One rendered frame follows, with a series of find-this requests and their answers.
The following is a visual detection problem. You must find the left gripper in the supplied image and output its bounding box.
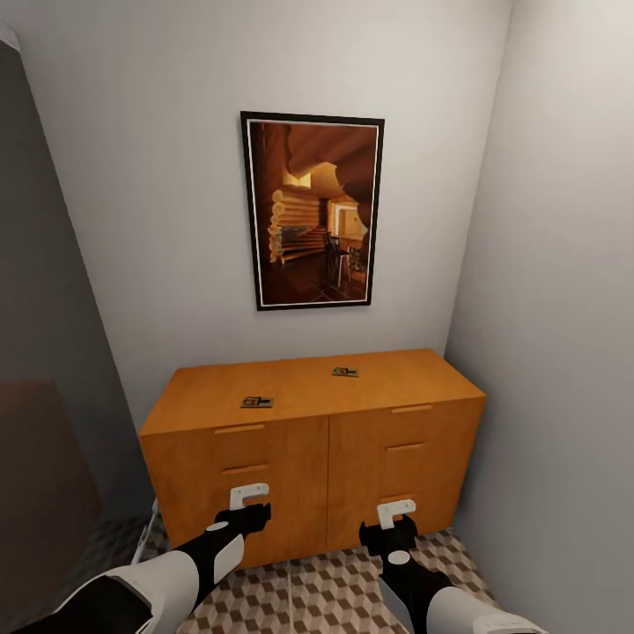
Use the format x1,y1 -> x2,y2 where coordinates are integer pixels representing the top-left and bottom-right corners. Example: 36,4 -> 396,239
216,503 -> 271,537

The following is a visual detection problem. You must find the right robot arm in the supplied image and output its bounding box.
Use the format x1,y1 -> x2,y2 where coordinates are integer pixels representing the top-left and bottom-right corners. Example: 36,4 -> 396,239
359,499 -> 549,634

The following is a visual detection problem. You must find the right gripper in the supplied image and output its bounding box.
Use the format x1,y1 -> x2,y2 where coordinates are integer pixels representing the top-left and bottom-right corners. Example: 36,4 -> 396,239
359,517 -> 417,557

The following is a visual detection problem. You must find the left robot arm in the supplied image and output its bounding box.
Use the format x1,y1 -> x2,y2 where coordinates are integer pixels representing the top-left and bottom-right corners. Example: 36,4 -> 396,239
12,483 -> 271,634

